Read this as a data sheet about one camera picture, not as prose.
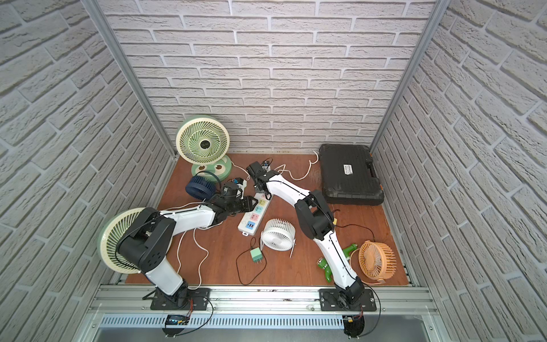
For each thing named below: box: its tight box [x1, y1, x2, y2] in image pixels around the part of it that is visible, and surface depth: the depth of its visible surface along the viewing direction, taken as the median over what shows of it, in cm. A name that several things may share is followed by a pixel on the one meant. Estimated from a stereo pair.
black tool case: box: [319, 143, 384, 206], surface depth 105 cm
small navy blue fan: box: [185, 175, 217, 201], surface depth 96 cm
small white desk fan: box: [259, 218, 297, 259], surface depth 82 cm
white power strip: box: [237, 192, 273, 237], surface depth 92 cm
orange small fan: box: [358, 240, 397, 285], surface depth 76 cm
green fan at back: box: [175, 114, 233, 181], surface depth 94 cm
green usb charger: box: [249, 247, 264, 265], surface depth 84 cm
